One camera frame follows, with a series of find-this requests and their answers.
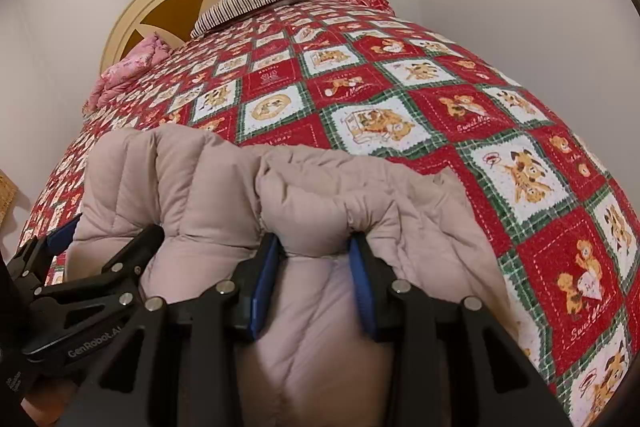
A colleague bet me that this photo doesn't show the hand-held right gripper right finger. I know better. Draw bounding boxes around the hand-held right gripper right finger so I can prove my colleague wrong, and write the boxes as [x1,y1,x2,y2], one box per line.
[349,234,571,427]

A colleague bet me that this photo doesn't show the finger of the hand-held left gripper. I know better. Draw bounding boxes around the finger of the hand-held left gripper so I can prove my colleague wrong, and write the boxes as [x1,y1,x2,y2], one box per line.
[10,213,84,281]
[30,226,166,313]

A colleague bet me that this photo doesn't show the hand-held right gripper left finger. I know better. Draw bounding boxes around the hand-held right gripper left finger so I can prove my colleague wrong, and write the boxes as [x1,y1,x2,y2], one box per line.
[65,234,282,427]

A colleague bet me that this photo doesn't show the beige puffer jacket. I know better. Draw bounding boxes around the beige puffer jacket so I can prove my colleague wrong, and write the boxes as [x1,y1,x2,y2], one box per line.
[65,124,511,427]

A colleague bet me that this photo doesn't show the gold woven hanging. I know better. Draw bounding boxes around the gold woven hanging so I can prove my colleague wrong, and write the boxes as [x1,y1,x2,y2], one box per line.
[0,172,19,228]

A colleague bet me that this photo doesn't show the pink floral cloth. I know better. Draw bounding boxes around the pink floral cloth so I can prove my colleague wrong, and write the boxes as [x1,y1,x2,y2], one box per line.
[82,34,173,115]

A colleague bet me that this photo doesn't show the red printed patchwork quilt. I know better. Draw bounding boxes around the red printed patchwork quilt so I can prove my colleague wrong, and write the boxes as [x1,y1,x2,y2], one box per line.
[22,0,640,427]

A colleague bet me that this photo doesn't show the cream round bed headboard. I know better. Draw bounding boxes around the cream round bed headboard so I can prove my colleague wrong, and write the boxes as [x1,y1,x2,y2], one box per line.
[100,0,333,75]

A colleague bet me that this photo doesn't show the striped pillow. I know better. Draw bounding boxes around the striped pillow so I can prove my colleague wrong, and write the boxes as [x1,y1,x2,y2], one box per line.
[190,0,313,38]

